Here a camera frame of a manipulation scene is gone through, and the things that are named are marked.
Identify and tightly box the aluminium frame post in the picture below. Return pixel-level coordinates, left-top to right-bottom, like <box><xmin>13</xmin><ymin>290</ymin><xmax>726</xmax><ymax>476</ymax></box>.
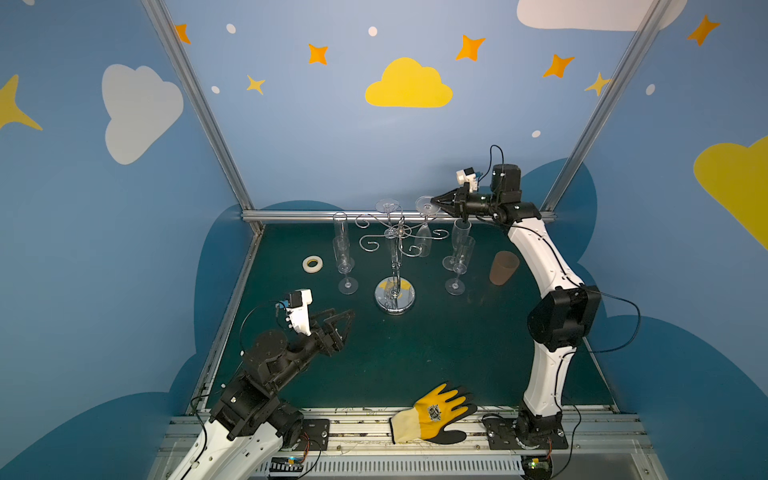
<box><xmin>141</xmin><ymin>0</ymin><xmax>254</xmax><ymax>214</ymax></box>
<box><xmin>540</xmin><ymin>0</ymin><xmax>673</xmax><ymax>222</ymax></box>

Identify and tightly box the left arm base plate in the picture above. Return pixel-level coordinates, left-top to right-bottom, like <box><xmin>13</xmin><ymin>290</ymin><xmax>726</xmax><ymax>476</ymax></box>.
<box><xmin>291</xmin><ymin>418</ymin><xmax>331</xmax><ymax>451</ymax></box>

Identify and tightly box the white tape roll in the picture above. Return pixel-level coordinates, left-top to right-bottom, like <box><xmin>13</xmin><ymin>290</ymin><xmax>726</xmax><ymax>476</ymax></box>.
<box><xmin>302</xmin><ymin>255</ymin><xmax>324</xmax><ymax>274</ymax></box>

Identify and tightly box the aluminium rail base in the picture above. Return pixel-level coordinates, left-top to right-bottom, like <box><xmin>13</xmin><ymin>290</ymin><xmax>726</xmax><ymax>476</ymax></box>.
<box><xmin>146</xmin><ymin>407</ymin><xmax>667</xmax><ymax>480</ymax></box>

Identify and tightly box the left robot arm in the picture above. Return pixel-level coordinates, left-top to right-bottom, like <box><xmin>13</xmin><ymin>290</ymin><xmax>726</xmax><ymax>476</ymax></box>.
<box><xmin>170</xmin><ymin>309</ymin><xmax>355</xmax><ymax>480</ymax></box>

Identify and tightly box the controller board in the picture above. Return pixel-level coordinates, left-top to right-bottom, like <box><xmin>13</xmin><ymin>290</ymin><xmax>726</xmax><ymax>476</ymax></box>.
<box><xmin>267</xmin><ymin>456</ymin><xmax>307</xmax><ymax>479</ymax></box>
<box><xmin>521</xmin><ymin>456</ymin><xmax>553</xmax><ymax>480</ymax></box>

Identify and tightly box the left aluminium frame post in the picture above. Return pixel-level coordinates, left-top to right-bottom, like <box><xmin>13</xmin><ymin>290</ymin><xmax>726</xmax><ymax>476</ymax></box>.
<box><xmin>141</xmin><ymin>0</ymin><xmax>254</xmax><ymax>214</ymax></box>

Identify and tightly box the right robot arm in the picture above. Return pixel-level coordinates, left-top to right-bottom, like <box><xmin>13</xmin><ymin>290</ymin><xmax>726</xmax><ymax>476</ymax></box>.
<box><xmin>431</xmin><ymin>164</ymin><xmax>607</xmax><ymax>449</ymax></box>

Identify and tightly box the yellow black work glove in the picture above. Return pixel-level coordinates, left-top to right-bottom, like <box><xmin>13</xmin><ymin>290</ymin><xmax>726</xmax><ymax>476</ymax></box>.
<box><xmin>389</xmin><ymin>382</ymin><xmax>478</xmax><ymax>445</ymax></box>

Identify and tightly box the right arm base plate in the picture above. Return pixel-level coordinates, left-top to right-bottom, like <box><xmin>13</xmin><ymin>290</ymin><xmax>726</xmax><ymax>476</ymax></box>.
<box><xmin>481</xmin><ymin>414</ymin><xmax>569</xmax><ymax>450</ymax></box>

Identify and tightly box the chrome wine glass rack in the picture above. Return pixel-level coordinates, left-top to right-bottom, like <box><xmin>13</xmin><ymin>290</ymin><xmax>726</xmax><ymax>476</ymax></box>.
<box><xmin>354</xmin><ymin>218</ymin><xmax>449</xmax><ymax>316</ymax></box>

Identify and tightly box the brown oval pad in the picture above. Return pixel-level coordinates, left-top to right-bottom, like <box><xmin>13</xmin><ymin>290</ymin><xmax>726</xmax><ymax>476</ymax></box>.
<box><xmin>489</xmin><ymin>251</ymin><xmax>520</xmax><ymax>286</ymax></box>

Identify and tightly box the right controller board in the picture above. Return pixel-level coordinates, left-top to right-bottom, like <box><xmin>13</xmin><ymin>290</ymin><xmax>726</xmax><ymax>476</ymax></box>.
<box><xmin>521</xmin><ymin>456</ymin><xmax>553</xmax><ymax>480</ymax></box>

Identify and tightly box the left controller board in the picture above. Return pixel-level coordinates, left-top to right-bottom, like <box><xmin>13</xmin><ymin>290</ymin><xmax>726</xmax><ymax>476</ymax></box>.
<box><xmin>267</xmin><ymin>456</ymin><xmax>307</xmax><ymax>479</ymax></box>

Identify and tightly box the horizontal aluminium frame bar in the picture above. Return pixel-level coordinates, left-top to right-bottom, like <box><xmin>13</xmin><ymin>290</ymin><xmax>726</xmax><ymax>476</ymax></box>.
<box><xmin>242</xmin><ymin>208</ymin><xmax>557</xmax><ymax>224</ymax></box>

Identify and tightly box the right aluminium frame post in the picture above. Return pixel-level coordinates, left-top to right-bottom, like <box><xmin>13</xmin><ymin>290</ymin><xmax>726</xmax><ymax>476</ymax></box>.
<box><xmin>540</xmin><ymin>0</ymin><xmax>673</xmax><ymax>222</ymax></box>

